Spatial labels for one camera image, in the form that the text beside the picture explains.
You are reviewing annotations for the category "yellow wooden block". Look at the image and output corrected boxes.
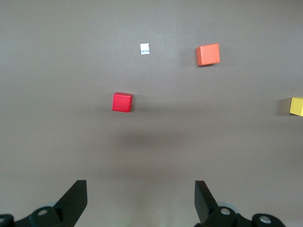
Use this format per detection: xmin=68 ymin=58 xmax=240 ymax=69
xmin=289 ymin=96 xmax=303 ymax=117

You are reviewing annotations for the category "orange wooden block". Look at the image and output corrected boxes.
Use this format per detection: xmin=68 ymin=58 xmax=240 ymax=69
xmin=195 ymin=43 xmax=221 ymax=66

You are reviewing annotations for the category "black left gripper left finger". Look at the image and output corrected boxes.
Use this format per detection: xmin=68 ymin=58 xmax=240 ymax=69
xmin=0 ymin=180 xmax=88 ymax=227

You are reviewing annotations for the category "red wooden block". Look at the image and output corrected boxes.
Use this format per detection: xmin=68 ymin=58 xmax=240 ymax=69
xmin=112 ymin=92 xmax=134 ymax=113

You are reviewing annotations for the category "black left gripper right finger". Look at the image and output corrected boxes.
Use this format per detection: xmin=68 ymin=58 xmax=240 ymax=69
xmin=194 ymin=180 xmax=287 ymax=227

